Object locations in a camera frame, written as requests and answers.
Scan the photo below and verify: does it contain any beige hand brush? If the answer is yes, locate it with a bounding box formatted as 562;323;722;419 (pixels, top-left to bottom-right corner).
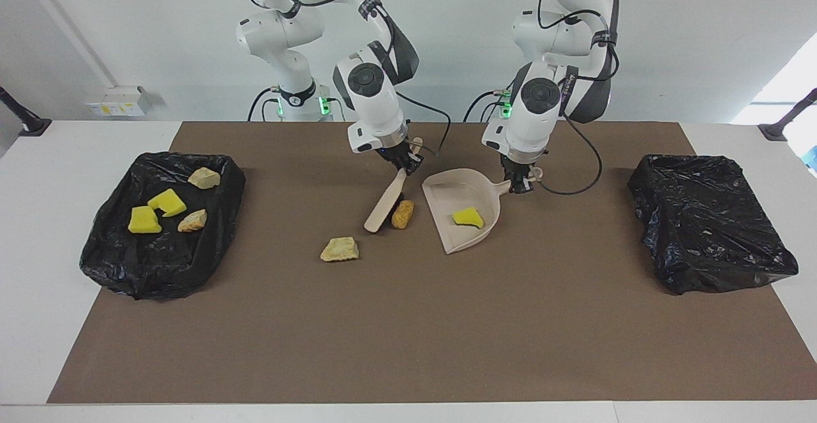
364;137;424;234

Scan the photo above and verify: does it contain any brown cork-like sponge chunk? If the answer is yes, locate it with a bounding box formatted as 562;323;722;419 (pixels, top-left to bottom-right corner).
391;199;416;230

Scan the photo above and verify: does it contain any beige plastic dustpan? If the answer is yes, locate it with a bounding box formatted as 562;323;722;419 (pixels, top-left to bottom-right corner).
422;167;544;255

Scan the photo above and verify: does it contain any small yellow sponge scrap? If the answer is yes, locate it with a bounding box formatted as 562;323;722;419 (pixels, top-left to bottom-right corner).
452;207;485;230

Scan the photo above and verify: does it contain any beige torn sponge chunk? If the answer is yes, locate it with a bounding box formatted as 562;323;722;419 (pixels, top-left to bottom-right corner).
187;167;221;190
320;237;360;263

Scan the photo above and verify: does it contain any orange white sponge chunk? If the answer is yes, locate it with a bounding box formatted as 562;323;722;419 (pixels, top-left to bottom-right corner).
177;209;208;233

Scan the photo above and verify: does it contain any green and yellow sponge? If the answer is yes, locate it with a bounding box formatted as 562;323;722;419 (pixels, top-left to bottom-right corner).
147;188;188;218

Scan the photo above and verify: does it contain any yellow sponge piece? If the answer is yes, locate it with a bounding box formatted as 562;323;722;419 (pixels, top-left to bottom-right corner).
128;205;163;234

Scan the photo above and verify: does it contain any black bag lined bin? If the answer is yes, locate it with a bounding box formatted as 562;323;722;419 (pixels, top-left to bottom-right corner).
79;151;247;301
627;154;799;295

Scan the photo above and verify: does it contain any brown table mat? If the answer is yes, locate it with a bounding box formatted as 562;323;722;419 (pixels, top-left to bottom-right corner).
47;121;817;404

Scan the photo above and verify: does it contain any black clamp stand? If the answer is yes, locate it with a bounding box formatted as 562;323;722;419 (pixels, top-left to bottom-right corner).
0;86;52;137
758;88;817;142

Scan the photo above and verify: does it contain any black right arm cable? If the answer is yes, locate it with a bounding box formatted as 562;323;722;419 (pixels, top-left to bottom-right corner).
227;0;452;159

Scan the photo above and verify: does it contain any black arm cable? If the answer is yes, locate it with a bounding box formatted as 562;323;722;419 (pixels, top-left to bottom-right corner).
227;0;452;159
536;0;621;196

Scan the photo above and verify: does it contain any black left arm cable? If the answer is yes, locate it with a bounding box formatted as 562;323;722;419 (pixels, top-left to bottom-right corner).
536;0;621;196

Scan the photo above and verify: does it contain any black base cable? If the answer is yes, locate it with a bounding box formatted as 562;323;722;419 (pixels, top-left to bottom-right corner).
248;87;281;122
463;90;511;122

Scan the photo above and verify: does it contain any white wall socket box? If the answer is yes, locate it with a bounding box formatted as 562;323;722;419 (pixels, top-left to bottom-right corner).
85;86;151;117

